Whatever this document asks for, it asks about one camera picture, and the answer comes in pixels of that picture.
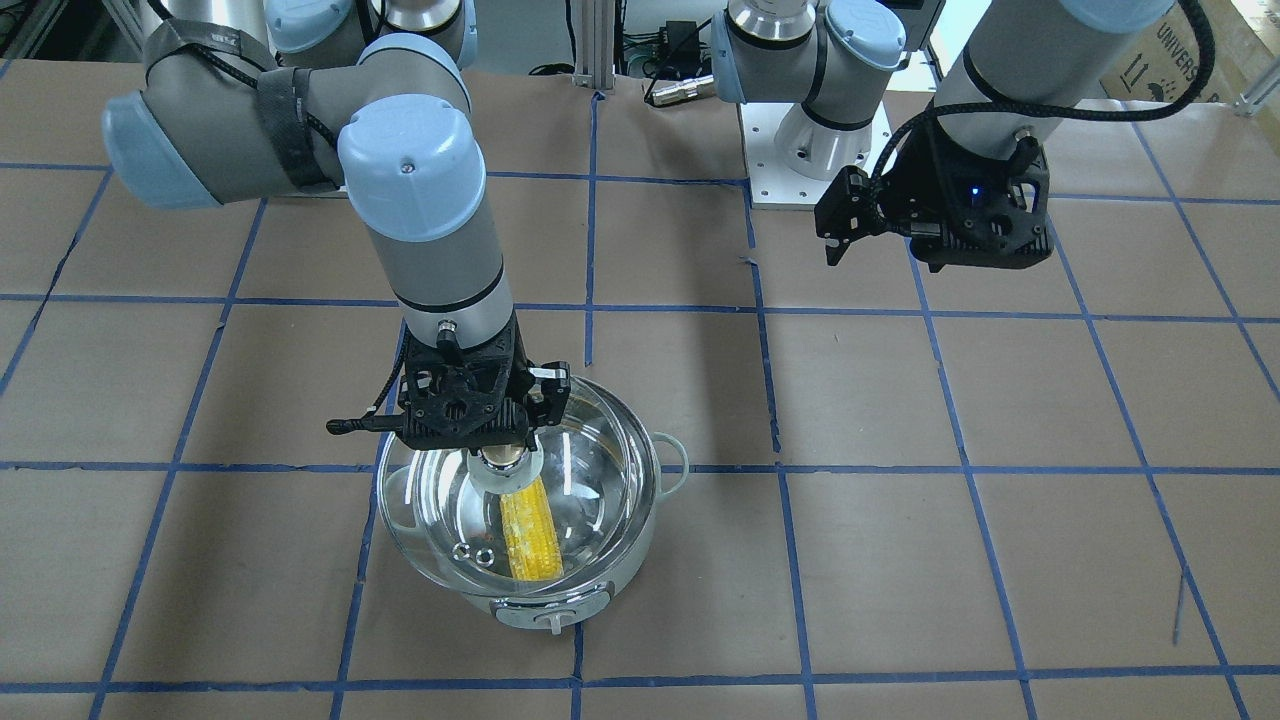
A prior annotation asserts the black power adapter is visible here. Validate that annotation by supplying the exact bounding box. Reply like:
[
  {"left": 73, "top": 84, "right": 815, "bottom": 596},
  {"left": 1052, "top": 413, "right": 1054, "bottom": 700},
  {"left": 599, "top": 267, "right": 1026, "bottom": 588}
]
[{"left": 659, "top": 20, "right": 701, "bottom": 61}]

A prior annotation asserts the yellow corn cob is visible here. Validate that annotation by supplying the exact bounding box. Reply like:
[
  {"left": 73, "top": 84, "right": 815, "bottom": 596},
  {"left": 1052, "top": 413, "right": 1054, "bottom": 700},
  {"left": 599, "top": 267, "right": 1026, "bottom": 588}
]
[{"left": 499, "top": 477, "right": 564, "bottom": 582}]

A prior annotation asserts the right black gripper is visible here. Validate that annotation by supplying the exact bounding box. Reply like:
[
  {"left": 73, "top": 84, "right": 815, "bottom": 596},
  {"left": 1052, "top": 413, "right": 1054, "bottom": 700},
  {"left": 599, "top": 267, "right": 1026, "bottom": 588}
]
[{"left": 398, "top": 318, "right": 571, "bottom": 452}]

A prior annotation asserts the clear glass pot lid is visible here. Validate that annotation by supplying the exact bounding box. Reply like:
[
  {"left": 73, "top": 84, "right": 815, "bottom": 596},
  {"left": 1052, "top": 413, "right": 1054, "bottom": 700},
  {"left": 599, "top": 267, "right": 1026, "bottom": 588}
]
[{"left": 376, "top": 377, "right": 660, "bottom": 597}]

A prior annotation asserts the aluminium frame post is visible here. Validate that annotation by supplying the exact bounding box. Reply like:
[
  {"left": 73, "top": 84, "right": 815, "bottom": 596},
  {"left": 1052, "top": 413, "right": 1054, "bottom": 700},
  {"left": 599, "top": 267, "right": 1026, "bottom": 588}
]
[{"left": 570, "top": 1, "right": 620, "bottom": 95}]

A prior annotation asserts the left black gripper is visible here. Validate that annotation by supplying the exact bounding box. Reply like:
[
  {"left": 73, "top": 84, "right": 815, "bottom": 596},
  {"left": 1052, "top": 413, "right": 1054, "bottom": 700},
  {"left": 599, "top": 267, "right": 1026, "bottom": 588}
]
[{"left": 814, "top": 126, "right": 1053, "bottom": 272}]

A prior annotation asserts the silver pale green cooking pot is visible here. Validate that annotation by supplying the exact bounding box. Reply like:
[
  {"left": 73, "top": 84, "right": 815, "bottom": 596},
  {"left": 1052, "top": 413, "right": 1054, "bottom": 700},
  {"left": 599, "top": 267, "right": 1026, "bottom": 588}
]
[{"left": 379, "top": 377, "right": 689, "bottom": 635}]

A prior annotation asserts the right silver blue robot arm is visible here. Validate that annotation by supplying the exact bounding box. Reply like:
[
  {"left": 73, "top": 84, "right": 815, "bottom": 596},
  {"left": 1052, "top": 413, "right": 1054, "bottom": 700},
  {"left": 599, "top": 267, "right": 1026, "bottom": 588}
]
[{"left": 101, "top": 1, "right": 571, "bottom": 454}]

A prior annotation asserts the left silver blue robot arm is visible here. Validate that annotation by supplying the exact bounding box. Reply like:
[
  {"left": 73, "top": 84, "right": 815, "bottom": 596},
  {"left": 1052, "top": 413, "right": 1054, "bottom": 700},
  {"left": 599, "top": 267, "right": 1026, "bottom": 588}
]
[{"left": 710, "top": 1, "right": 1178, "bottom": 272}]

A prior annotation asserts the silver metal cylinder connector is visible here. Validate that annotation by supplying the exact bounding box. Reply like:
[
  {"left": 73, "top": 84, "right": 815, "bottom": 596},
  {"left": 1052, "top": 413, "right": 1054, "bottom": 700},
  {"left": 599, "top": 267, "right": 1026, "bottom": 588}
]
[{"left": 645, "top": 76, "right": 717, "bottom": 108}]

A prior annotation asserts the brown paper table cover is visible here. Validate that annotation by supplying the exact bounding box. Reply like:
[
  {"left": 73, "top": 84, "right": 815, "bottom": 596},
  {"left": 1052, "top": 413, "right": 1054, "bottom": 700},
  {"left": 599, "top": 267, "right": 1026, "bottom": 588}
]
[{"left": 1, "top": 60, "right": 1279, "bottom": 719}]

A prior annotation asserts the cardboard box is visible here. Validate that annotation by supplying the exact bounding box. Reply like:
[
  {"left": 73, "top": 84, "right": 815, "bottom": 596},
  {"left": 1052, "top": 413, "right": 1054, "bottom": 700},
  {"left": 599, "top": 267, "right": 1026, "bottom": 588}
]
[{"left": 1100, "top": 0, "right": 1280, "bottom": 106}]

